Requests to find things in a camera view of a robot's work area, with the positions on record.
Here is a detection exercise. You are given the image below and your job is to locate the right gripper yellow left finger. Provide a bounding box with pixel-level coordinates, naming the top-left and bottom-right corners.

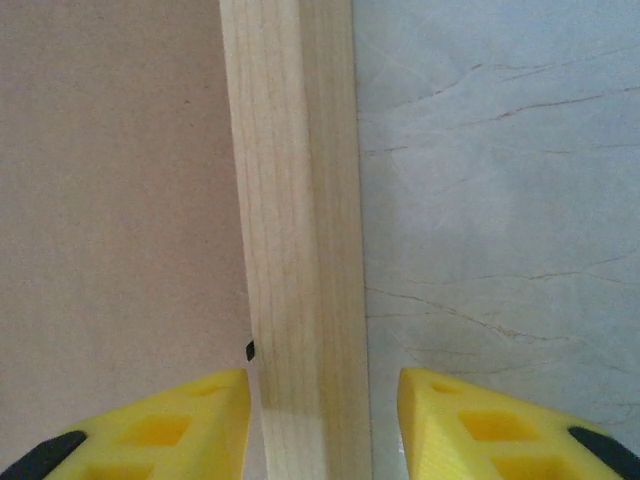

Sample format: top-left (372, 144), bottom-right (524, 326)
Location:
top-left (0, 367), bottom-right (252, 480)

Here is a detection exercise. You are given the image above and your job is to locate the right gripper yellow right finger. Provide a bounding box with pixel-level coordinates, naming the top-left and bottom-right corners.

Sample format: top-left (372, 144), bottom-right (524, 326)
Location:
top-left (396, 366), bottom-right (640, 480)

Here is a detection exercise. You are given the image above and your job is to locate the brown frame backing board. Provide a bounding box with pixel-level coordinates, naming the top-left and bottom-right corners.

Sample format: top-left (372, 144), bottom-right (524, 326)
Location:
top-left (0, 0), bottom-right (266, 480)

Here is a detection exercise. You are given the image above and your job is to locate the light wooden picture frame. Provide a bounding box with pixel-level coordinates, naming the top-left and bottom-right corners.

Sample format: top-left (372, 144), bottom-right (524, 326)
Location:
top-left (218, 0), bottom-right (374, 480)

